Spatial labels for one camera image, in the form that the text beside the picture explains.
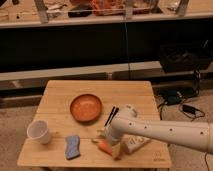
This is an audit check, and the dark blue bag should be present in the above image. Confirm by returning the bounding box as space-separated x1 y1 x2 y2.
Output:
162 90 182 105

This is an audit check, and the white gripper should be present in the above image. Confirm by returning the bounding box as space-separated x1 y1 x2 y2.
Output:
97 126 119 145

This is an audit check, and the blue sponge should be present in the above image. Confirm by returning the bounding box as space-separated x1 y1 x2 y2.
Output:
65 135 80 160

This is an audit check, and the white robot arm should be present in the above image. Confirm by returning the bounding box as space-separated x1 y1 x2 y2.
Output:
101 104 213 154

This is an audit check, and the metal shelf rack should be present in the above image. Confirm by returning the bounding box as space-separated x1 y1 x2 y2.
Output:
0 0 213 29

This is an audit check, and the white ceramic cup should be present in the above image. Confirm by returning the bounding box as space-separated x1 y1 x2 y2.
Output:
27 120 51 144

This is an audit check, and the black box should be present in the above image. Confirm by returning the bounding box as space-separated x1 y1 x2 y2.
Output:
159 43 213 73

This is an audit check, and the wooden table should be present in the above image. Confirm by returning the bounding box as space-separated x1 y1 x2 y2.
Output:
16 79 173 169

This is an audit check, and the black power adapter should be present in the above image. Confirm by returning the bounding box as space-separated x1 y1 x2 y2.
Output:
182 105 196 115

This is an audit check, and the orange bowl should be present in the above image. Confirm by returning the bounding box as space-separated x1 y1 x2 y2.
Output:
70 94 102 123

